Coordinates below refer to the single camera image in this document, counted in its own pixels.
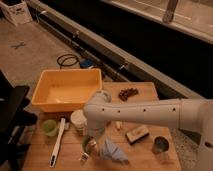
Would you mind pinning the yellow plastic bin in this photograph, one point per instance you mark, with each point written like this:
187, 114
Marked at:
66, 90

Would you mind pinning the black chair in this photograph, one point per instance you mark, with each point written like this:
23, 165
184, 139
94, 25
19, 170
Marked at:
13, 120

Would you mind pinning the white cardboard box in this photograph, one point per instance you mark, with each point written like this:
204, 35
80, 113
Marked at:
16, 14

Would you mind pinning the green handled fork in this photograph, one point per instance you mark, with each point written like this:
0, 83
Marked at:
88, 144

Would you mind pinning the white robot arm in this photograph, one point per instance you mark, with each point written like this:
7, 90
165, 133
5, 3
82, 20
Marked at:
194, 115

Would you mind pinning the white handled brush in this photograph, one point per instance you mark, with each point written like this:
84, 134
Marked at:
57, 144

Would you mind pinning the green plastic cup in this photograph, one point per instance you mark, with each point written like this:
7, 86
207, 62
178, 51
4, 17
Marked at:
50, 127

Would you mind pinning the dark grape bunch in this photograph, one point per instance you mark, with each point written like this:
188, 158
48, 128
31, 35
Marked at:
126, 93

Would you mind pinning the blue object on floor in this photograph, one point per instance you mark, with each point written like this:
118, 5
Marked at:
87, 64

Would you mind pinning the white paper cup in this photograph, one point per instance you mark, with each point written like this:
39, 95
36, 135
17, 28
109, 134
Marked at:
78, 120

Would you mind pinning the blue grey cloth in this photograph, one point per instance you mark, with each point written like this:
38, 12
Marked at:
110, 151

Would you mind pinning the metal cup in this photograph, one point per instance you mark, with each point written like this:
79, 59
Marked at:
160, 145

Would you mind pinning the yellow banana piece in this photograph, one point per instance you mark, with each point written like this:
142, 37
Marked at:
118, 125

